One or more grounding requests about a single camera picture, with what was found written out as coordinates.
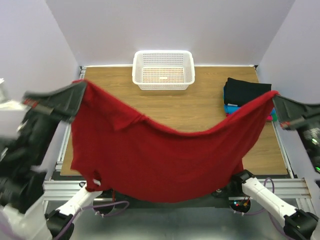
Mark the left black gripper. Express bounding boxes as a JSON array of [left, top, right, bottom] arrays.
[[28, 75, 93, 159]]

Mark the red t shirt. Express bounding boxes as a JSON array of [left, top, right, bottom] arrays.
[[70, 81, 277, 203]]

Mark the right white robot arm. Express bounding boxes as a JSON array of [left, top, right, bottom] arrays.
[[230, 95, 320, 240]]

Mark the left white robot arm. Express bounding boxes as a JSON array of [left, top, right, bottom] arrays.
[[0, 80, 111, 240]]

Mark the white plastic basket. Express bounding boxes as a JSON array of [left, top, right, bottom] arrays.
[[132, 50, 195, 91]]

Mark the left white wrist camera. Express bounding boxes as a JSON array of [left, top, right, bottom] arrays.
[[0, 78, 27, 113]]

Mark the aluminium frame rail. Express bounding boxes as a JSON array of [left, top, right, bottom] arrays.
[[43, 180, 86, 201]]

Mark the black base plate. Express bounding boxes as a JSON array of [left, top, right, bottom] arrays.
[[100, 182, 251, 213]]

